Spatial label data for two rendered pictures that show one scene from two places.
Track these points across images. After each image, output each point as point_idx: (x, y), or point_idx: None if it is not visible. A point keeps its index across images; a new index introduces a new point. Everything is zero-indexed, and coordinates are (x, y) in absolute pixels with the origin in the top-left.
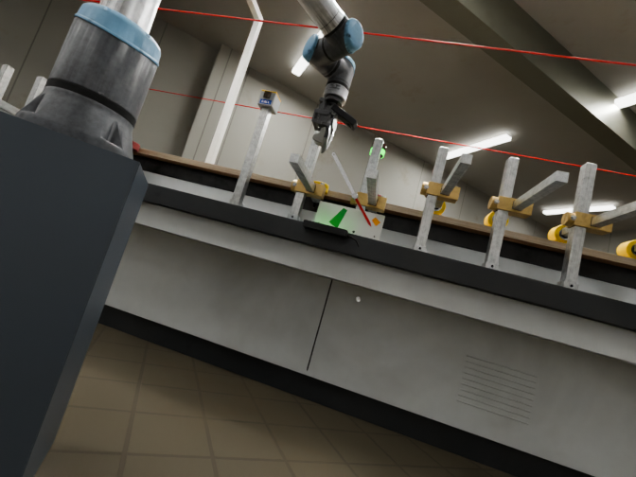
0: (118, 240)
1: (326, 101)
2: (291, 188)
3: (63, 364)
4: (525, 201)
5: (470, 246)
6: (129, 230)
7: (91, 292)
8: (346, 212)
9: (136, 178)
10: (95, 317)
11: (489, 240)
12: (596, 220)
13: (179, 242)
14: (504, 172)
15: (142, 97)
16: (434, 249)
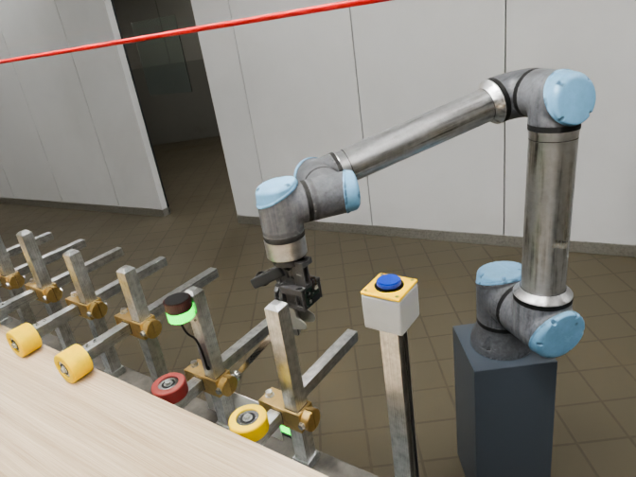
0: (461, 376)
1: (299, 259)
2: (318, 421)
3: (455, 404)
4: (121, 291)
5: None
6: (469, 390)
7: (454, 379)
8: (242, 401)
9: (454, 335)
10: (468, 428)
11: (108, 348)
12: (59, 284)
13: None
14: (81, 271)
15: (476, 304)
16: None
